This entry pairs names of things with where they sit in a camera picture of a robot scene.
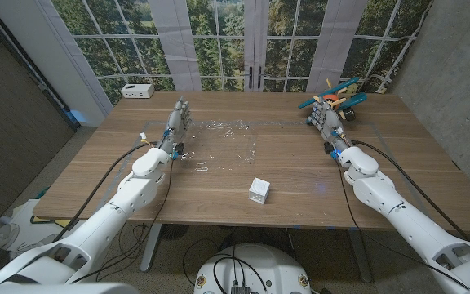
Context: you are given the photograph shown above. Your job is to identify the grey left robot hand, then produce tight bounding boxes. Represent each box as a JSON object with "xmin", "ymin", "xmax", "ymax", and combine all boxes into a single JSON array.
[{"xmin": 157, "ymin": 96, "xmax": 194, "ymax": 155}]

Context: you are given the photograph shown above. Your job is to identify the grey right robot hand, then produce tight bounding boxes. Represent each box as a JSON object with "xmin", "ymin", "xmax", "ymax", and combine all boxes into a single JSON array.
[{"xmin": 304, "ymin": 100, "xmax": 353, "ymax": 155}]

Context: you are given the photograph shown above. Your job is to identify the clear plastic wrap sheet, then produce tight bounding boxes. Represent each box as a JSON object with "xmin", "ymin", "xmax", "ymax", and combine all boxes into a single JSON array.
[{"xmin": 177, "ymin": 118, "xmax": 259, "ymax": 172}]

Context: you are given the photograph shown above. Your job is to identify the white cube package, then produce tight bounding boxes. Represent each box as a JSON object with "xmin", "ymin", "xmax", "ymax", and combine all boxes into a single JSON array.
[{"xmin": 248, "ymin": 176, "xmax": 272, "ymax": 206}]

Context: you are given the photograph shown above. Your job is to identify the teal wooden toy airplane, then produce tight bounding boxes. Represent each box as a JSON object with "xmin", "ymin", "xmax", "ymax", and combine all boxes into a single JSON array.
[{"xmin": 298, "ymin": 76, "xmax": 369, "ymax": 123}]

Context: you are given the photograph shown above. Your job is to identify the white power box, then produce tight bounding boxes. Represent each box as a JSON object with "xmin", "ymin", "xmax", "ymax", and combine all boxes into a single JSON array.
[{"xmin": 120, "ymin": 83, "xmax": 156, "ymax": 100}]

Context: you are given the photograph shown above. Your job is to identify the printed window forest backdrop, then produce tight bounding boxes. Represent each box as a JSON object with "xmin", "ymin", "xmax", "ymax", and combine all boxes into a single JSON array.
[{"xmin": 51, "ymin": 0, "xmax": 434, "ymax": 107}]

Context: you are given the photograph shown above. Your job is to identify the black round fan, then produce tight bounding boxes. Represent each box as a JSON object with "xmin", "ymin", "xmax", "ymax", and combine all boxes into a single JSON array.
[{"xmin": 159, "ymin": 223, "xmax": 190, "ymax": 241}]

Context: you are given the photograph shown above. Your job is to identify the grey table leg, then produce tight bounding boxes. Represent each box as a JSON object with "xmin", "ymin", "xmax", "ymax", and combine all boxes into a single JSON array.
[
  {"xmin": 140, "ymin": 223, "xmax": 163, "ymax": 273},
  {"xmin": 347, "ymin": 228, "xmax": 374, "ymax": 283}
]

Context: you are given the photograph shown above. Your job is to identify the dark brown door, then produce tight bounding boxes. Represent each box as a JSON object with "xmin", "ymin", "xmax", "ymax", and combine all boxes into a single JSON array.
[{"xmin": 0, "ymin": 7, "xmax": 77, "ymax": 217}]

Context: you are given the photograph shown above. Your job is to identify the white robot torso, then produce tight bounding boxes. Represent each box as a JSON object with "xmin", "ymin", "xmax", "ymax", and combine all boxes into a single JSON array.
[{"xmin": 193, "ymin": 243, "xmax": 313, "ymax": 294}]

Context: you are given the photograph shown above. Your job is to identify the white flat floor panel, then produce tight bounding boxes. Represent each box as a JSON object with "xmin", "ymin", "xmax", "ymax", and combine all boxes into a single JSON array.
[{"xmin": 0, "ymin": 198, "xmax": 87, "ymax": 262}]

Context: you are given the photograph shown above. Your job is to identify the white shoe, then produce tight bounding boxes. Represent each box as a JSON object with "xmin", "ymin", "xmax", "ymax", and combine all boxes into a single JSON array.
[{"xmin": 0, "ymin": 222, "xmax": 22, "ymax": 251}]

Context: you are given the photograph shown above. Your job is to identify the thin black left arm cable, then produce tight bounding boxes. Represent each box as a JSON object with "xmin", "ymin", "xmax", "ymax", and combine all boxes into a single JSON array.
[{"xmin": 69, "ymin": 157, "xmax": 175, "ymax": 285}]

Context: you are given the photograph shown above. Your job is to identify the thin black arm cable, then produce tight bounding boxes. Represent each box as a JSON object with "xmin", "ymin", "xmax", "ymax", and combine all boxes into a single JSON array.
[
  {"xmin": 333, "ymin": 156, "xmax": 470, "ymax": 290},
  {"xmin": 69, "ymin": 157, "xmax": 175, "ymax": 285}
]

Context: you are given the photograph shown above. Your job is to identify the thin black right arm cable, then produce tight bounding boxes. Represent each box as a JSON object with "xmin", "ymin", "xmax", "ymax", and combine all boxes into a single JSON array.
[{"xmin": 333, "ymin": 156, "xmax": 470, "ymax": 290}]

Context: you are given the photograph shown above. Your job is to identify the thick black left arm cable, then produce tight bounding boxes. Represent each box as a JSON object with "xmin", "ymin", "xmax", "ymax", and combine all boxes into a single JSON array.
[{"xmin": 51, "ymin": 140, "xmax": 158, "ymax": 243}]

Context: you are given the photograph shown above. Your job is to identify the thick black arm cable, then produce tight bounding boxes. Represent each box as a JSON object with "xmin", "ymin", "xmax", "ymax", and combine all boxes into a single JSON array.
[
  {"xmin": 51, "ymin": 140, "xmax": 158, "ymax": 243},
  {"xmin": 349, "ymin": 140, "xmax": 470, "ymax": 242}
]

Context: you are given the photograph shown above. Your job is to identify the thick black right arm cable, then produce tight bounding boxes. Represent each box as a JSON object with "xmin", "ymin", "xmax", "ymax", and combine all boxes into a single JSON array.
[{"xmin": 349, "ymin": 140, "xmax": 470, "ymax": 242}]

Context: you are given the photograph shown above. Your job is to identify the black torso cable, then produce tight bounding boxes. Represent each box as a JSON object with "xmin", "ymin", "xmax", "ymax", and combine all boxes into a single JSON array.
[{"xmin": 181, "ymin": 238, "xmax": 269, "ymax": 293}]

